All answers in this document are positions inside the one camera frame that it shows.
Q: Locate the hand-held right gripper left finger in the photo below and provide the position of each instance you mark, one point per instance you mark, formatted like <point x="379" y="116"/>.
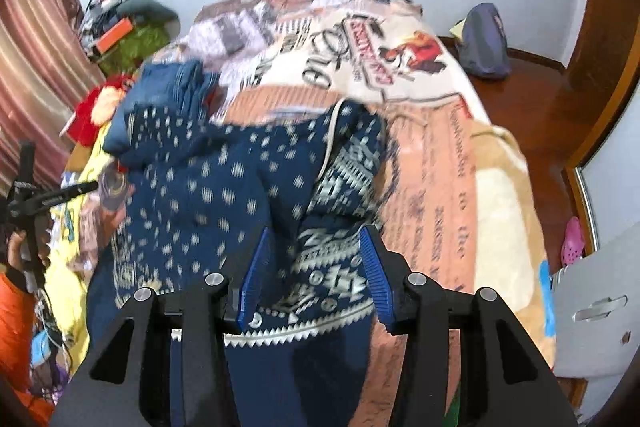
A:
<point x="252" y="287"/>

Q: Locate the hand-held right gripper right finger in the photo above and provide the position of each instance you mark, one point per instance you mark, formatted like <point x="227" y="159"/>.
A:
<point x="375" y="282"/>

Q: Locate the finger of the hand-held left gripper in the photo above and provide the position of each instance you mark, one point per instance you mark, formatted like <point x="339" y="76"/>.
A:
<point x="75" y="191"/>
<point x="26" y="159"/>

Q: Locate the navy patterned hoodie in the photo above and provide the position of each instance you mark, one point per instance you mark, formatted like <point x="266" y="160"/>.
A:
<point x="240" y="177"/>

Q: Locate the person's left forearm orange sleeve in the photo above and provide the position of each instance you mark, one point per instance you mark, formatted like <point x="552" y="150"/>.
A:
<point x="15" y="312"/>

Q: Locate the person's left hand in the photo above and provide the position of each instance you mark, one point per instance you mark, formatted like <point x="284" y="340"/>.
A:
<point x="17" y="252"/>

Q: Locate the yellow cloth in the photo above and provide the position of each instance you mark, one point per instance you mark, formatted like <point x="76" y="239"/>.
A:
<point x="65" y="277"/>

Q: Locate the red yellow plush garment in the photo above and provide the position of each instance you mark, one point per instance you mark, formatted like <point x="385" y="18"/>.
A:
<point x="95" y="107"/>

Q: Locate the striped pink curtain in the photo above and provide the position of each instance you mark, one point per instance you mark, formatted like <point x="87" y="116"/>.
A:
<point x="35" y="57"/>

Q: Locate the blue jeans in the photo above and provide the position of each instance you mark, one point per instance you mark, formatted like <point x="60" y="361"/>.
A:
<point x="165" y="87"/>

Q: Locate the orange box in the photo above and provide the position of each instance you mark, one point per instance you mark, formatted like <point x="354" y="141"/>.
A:
<point x="114" y="34"/>

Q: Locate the printed blanket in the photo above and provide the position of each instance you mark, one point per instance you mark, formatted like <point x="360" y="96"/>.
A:
<point x="450" y="147"/>

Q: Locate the green patterned cloth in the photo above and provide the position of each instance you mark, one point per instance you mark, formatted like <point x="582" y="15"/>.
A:
<point x="142" y="44"/>

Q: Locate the pile of clutter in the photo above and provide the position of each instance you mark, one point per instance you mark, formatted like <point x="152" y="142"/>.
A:
<point x="107" y="4"/>

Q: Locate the dark grey cushion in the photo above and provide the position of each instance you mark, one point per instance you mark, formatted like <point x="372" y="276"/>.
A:
<point x="150" y="9"/>

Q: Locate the pink clog shoe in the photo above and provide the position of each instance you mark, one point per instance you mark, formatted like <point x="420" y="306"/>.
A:
<point x="572" y="242"/>

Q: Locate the white sliding wardrobe door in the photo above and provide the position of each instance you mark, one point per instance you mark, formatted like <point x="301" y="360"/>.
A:
<point x="615" y="187"/>

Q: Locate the grey backpack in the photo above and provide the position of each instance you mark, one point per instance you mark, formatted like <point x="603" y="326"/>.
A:
<point x="485" y="42"/>

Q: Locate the yellow paper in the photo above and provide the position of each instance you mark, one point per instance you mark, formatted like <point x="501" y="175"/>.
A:
<point x="459" y="29"/>

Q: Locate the wooden door frame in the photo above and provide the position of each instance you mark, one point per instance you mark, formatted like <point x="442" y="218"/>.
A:
<point x="600" y="57"/>

